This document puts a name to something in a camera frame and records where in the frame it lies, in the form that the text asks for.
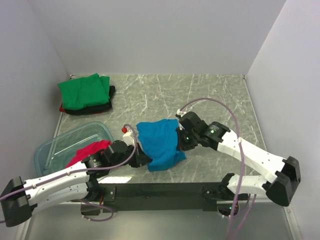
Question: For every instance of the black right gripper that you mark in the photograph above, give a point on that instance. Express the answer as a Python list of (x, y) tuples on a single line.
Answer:
[(183, 146)]

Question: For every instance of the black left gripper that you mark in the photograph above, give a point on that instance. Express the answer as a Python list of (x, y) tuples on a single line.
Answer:
[(141, 159)]

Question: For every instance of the blue t-shirt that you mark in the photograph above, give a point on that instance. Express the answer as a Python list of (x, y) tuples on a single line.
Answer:
[(159, 142)]

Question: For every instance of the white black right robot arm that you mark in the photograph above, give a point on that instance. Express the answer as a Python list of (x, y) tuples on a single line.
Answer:
[(278, 177)]

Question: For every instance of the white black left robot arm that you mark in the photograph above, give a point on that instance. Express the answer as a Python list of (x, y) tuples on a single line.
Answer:
[(77, 181)]

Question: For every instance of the crimson crumpled t-shirt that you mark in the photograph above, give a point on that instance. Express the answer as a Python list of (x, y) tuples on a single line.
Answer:
[(90, 149)]

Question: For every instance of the black folded t-shirt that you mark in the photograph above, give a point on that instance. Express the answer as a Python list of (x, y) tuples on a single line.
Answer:
[(98, 109)]

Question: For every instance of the clear plastic bin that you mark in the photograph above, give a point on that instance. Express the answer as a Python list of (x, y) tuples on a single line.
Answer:
[(55, 154)]

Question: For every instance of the green folded t-shirt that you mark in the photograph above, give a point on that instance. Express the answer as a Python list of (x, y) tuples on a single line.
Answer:
[(83, 92)]

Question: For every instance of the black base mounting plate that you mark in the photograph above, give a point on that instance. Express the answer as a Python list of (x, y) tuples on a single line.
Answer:
[(160, 196)]

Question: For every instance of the red folded t-shirt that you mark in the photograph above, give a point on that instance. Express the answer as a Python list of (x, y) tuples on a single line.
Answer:
[(61, 109)]

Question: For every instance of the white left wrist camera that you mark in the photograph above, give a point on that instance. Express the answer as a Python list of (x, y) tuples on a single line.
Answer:
[(128, 136)]

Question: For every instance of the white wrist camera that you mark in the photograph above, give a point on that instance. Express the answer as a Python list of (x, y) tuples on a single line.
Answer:
[(180, 113), (128, 136)]

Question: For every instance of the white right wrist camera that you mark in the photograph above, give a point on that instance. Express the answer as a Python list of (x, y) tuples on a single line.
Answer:
[(180, 113)]

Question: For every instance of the aluminium frame rail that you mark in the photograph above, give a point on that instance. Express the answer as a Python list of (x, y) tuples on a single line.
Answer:
[(258, 199)]

